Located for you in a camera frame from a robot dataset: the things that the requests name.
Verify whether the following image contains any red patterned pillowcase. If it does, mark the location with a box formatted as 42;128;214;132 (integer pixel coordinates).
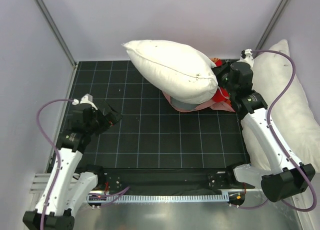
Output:
161;56;233;112

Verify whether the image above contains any white pillow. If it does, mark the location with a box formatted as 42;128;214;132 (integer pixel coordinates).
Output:
123;40;218;105
252;53;320;172

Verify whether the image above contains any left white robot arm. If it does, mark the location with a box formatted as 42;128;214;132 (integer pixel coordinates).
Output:
22;94;122;229

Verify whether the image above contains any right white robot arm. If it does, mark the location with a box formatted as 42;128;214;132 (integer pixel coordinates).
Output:
212;61;316;202

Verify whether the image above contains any black grid mat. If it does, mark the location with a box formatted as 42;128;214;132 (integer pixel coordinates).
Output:
69;61;250;168

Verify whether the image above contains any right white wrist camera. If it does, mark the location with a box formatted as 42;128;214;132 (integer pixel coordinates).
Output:
239;49;254;67

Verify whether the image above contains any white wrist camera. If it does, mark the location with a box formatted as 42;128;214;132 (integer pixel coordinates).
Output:
239;49;254;67
72;94;98;110

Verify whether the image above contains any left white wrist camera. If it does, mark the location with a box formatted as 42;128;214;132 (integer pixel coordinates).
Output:
72;94;98;110

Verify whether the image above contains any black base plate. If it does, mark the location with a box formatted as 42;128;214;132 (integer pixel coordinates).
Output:
94;168;254;196

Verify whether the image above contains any right aluminium frame post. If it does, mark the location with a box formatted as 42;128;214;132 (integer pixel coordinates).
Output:
255;0;291;51

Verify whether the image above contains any aluminium frame post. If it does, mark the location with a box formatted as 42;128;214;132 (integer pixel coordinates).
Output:
255;0;291;51
34;0;77;69

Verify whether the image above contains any left aluminium frame post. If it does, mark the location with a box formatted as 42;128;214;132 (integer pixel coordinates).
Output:
34;0;77;69

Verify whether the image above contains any white slotted cable duct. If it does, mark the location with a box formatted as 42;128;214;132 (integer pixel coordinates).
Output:
86;194;229;204

